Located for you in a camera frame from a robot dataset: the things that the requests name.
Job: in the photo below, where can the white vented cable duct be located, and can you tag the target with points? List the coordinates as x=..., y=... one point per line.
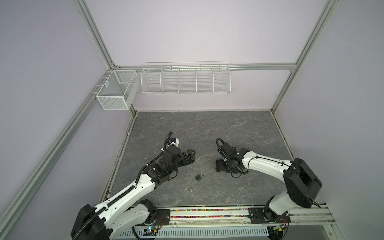
x=205, y=233

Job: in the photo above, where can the small black padlock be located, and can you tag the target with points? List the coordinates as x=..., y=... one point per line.
x=199, y=177

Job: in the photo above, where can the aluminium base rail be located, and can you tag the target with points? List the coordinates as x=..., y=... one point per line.
x=210, y=218

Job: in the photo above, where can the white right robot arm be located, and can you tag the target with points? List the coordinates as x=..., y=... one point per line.
x=302, y=184

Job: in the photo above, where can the white wire shelf basket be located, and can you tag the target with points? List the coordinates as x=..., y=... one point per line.
x=186, y=78

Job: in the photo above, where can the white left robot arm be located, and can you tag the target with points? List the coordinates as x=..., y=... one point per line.
x=128, y=208

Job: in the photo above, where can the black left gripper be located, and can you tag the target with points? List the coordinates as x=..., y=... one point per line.
x=191, y=158

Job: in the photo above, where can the white mesh box basket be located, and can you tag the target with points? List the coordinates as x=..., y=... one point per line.
x=118, y=91

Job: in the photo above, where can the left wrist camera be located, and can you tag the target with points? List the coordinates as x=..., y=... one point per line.
x=173, y=142

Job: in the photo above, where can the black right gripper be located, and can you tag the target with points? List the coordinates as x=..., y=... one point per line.
x=219, y=166

